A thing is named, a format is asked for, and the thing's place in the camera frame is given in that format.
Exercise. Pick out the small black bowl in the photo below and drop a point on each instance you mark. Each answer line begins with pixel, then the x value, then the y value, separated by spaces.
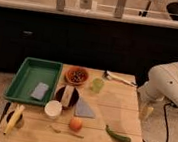
pixel 19 123

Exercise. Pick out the green plastic tray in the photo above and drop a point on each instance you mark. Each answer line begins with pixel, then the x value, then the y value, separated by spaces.
pixel 31 73

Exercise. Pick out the blue sponge in tray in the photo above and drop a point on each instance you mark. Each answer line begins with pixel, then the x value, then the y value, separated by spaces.
pixel 39 91

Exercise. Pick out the orange bowl with beans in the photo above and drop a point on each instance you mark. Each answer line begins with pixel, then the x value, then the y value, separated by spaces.
pixel 76 75

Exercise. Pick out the dark brown bowl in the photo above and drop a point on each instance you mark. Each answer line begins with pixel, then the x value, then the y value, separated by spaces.
pixel 74 97

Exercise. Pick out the wooden spoon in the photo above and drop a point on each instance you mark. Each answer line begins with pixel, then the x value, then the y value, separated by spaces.
pixel 66 132

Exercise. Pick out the beige block in bowl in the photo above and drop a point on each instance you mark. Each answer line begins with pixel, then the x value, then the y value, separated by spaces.
pixel 66 97

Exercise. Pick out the blue triangular cloth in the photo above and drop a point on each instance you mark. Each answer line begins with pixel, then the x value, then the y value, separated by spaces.
pixel 83 109

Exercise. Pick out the white cup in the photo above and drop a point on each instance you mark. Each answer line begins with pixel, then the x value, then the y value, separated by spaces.
pixel 53 109

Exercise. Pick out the green plastic cup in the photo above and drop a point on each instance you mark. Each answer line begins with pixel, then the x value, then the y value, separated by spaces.
pixel 97 85

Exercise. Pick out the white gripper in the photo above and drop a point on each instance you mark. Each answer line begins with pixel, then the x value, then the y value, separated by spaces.
pixel 148 94

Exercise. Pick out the orange fruit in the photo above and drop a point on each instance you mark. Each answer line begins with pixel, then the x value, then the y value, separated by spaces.
pixel 75 124

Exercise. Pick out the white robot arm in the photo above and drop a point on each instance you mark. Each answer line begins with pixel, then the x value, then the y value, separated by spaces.
pixel 162 82

